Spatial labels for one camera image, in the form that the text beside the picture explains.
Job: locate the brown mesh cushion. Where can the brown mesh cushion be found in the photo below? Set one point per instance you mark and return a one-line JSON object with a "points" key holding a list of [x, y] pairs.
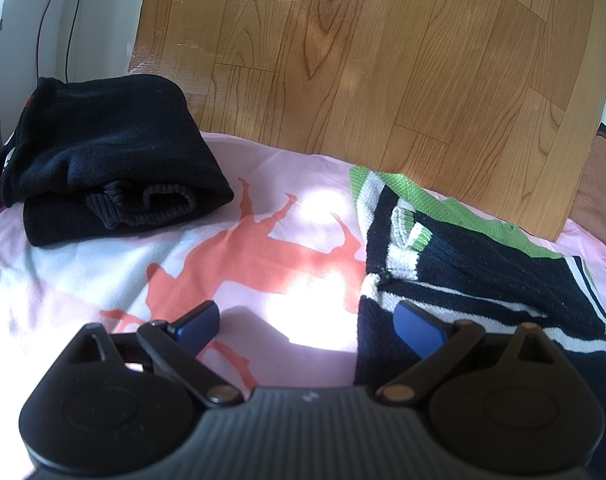
{"points": [[600, 185]]}

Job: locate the black folded sweater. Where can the black folded sweater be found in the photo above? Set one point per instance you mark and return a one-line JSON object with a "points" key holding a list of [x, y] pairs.
{"points": [[113, 160]]}

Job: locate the navy white green striped sweater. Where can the navy white green striped sweater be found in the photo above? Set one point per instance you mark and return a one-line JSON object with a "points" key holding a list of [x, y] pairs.
{"points": [[483, 270]]}

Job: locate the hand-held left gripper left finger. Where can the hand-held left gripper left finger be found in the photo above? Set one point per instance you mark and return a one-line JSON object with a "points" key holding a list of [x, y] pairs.
{"points": [[199, 326]]}

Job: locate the wood pattern sheet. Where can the wood pattern sheet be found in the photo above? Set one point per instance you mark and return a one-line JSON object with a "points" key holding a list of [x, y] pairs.
{"points": [[383, 60]]}

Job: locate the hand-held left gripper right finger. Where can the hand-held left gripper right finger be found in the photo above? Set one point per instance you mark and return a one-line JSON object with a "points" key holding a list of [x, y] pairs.
{"points": [[415, 330]]}

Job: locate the pink printed blanket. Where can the pink printed blanket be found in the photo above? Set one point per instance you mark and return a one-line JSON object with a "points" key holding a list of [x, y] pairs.
{"points": [[133, 245]]}

